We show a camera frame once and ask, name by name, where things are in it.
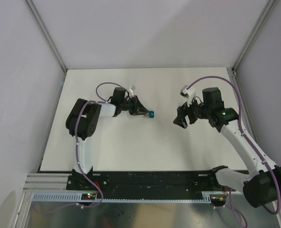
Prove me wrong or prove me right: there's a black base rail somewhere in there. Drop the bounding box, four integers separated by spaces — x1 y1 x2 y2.
79 171 226 199

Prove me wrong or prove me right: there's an aluminium frame post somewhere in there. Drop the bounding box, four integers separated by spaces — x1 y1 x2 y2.
23 0 67 73
232 0 278 73

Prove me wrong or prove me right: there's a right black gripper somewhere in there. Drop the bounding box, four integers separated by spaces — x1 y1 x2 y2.
173 94 211 129

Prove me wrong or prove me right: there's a purple cable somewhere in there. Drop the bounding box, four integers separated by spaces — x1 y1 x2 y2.
186 76 281 216
74 82 122 181

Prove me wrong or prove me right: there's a right aluminium frame post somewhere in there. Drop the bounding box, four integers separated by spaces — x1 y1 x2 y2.
232 0 278 73

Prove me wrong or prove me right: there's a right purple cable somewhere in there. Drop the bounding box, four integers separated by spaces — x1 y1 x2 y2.
186 76 281 216

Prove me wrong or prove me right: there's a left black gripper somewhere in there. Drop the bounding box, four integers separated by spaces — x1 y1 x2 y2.
120 95 148 116

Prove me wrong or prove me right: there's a grey slotted cable duct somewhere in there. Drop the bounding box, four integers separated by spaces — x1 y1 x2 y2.
32 191 226 204

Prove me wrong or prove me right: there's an aluminium frame crossbar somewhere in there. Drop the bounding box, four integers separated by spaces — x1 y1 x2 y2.
23 173 71 190

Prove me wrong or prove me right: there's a left aluminium frame post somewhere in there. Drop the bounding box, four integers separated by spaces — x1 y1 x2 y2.
23 0 67 73

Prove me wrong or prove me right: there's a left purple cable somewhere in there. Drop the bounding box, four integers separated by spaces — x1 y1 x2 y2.
74 82 122 181

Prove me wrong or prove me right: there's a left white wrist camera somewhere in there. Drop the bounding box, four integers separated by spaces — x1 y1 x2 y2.
128 85 136 96

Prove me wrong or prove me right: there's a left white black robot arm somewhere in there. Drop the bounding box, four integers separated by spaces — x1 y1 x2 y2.
66 87 155 190

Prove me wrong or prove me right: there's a blue pill box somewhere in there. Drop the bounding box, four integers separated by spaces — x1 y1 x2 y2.
148 110 155 119

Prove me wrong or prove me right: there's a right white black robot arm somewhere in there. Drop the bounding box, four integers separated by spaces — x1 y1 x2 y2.
173 85 281 208

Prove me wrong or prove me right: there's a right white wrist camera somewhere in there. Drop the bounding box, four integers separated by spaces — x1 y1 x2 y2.
180 85 196 106

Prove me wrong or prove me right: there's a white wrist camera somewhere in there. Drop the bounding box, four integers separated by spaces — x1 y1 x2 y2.
180 85 196 106
128 85 136 96

